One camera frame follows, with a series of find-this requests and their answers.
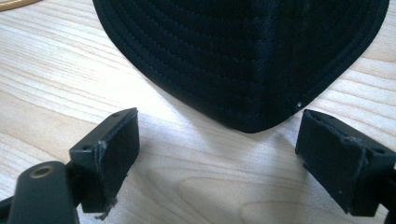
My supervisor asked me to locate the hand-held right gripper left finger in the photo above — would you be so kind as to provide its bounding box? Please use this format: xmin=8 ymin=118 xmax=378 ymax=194
xmin=68 ymin=107 xmax=141 ymax=215

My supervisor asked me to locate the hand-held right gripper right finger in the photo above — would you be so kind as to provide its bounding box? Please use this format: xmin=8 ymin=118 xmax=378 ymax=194
xmin=294 ymin=108 xmax=396 ymax=217

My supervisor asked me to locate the black bucket hat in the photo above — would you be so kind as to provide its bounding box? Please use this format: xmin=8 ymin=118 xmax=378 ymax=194
xmin=92 ymin=0 xmax=390 ymax=134

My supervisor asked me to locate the tan curved object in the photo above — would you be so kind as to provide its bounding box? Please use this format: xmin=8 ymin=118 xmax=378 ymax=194
xmin=0 ymin=0 xmax=42 ymax=12

